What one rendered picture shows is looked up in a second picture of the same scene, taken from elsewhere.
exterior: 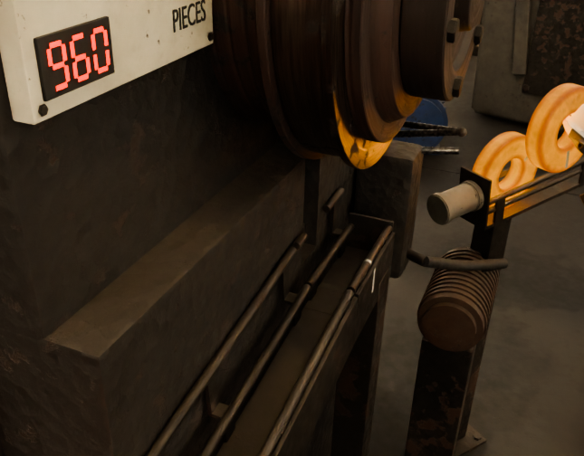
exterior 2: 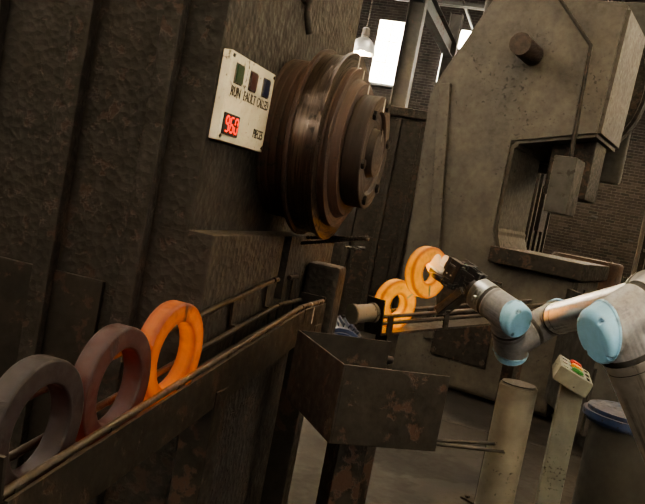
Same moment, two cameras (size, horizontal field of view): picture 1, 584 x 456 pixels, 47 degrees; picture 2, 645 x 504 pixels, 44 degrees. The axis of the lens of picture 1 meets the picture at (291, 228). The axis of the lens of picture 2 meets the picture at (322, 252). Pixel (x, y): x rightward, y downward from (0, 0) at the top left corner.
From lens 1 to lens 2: 1.20 m
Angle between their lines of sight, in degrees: 26
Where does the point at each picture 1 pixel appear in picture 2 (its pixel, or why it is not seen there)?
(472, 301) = not seen: hidden behind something
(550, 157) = (418, 285)
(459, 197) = (365, 307)
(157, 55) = (246, 142)
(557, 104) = (422, 252)
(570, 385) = not seen: outside the picture
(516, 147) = (401, 286)
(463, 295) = not seen: hidden behind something
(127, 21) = (242, 123)
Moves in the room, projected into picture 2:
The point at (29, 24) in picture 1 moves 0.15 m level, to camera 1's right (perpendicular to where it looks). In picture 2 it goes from (225, 106) to (298, 121)
